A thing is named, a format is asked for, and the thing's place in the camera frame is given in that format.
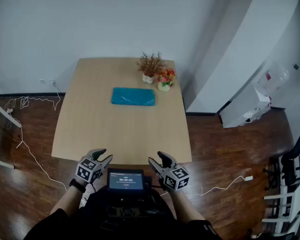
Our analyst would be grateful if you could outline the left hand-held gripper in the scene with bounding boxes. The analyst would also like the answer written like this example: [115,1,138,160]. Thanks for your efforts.
[75,148,113,184]

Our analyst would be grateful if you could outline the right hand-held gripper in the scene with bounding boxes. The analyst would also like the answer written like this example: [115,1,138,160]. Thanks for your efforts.
[147,151,191,191]

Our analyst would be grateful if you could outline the teal plastic bag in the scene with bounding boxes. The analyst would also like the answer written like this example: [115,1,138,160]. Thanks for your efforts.
[111,87,157,107]

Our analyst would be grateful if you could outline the person's left forearm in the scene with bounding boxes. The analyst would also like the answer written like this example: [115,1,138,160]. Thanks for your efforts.
[49,183,87,216]

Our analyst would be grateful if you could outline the person's right forearm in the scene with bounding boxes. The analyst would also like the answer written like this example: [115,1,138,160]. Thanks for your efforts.
[164,188,206,221]

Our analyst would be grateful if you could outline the clear plastic bag red label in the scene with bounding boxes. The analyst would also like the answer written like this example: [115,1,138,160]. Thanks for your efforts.
[257,63,290,95]

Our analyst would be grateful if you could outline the chest-worn black screen device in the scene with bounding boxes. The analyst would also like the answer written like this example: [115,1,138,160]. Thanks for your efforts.
[106,168,145,192]

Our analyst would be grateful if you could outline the black wrist watch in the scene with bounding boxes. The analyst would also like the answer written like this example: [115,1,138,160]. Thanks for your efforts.
[68,178,87,194]

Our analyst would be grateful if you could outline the person's black shirt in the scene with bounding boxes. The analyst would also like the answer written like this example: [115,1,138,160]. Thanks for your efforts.
[23,187,223,240]

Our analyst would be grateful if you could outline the colourful flowers in cream pot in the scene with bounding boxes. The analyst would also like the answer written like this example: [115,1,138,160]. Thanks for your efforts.
[155,68,177,92]

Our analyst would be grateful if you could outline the white low cabinet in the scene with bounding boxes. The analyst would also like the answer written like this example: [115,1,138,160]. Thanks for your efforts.
[219,83,272,129]

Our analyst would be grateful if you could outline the white metal bar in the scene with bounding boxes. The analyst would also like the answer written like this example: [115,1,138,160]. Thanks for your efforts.
[0,156,16,170]

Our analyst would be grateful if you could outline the brown dried plant white vase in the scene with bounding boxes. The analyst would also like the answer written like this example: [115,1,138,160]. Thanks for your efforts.
[135,50,167,84]

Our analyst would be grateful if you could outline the wooden side table white legs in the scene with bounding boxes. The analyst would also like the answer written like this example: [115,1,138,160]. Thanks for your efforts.
[0,99,23,129]

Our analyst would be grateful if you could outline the black and white equipment rack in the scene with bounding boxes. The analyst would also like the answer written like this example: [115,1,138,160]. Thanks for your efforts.
[262,127,300,237]

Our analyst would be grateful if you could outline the white adapter with cable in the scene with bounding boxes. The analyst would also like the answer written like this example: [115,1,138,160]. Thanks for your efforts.
[194,175,255,197]

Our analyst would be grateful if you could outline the long white floor cable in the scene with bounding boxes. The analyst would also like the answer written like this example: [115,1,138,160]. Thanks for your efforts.
[3,78,68,192]

